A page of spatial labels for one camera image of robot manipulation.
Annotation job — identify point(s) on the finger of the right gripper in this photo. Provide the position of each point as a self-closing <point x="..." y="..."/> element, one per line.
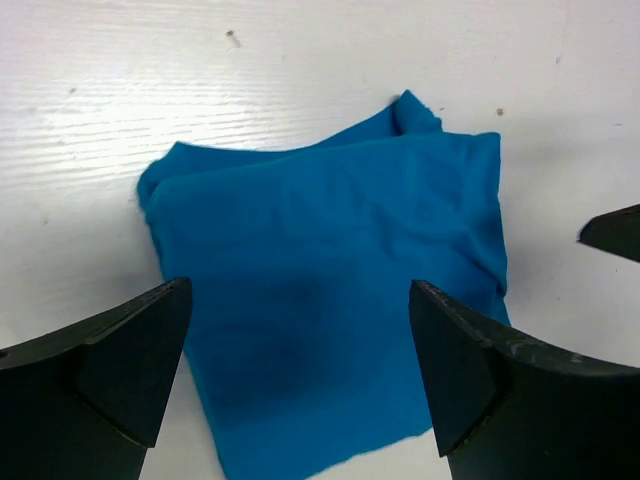
<point x="616" y="232"/>

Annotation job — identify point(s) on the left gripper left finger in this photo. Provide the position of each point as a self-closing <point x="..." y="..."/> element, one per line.
<point x="87" y="401"/>

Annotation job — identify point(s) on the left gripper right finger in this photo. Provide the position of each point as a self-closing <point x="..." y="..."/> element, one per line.
<point x="506" y="405"/>

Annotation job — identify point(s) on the blue t shirt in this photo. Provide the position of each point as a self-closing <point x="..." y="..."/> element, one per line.
<point x="301" y="263"/>

